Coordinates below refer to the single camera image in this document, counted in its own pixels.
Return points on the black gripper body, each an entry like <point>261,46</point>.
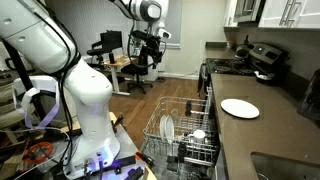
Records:
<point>152,46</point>

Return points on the white cup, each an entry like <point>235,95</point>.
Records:
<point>199,135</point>

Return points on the metal robot base table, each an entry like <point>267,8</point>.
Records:
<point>128,143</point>

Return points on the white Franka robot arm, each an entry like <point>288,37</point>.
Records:
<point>90,93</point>

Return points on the stainless dishwasher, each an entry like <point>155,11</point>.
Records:
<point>200,173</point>

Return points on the black office chair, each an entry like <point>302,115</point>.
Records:
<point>136,68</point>

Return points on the white window blind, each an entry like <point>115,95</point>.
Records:
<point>174,23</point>

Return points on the wooden desk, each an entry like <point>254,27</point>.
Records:
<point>116,63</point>

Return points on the black computer monitor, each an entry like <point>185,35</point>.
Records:
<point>111,40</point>

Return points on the dark towel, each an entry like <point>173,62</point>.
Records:
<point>202,80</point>

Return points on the black cylindrical rack item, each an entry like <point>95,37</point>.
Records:
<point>188,108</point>

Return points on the white plate standing upright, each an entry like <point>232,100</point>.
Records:
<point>162,126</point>
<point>170,129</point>

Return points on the black kitchen stove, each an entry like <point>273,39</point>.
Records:
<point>230,66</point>

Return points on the black pan on stove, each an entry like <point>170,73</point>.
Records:
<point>242,50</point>

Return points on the narrow white upper cabinet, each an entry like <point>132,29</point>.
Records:
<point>230,13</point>

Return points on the black cutlery basket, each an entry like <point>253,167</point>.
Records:
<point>181,151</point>

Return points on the large white plate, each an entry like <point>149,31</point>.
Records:
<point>240,108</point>

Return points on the black orange clamp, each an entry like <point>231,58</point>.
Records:
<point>145,158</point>

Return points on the steel microwave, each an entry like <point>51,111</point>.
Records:
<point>248,10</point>

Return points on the dark pan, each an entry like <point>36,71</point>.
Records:
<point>264,77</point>

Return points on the black countertop appliance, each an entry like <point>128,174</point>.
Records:
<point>311,98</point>

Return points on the steel kitchen sink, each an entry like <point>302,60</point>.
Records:
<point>283,168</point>

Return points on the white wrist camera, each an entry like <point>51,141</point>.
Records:
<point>164,33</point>

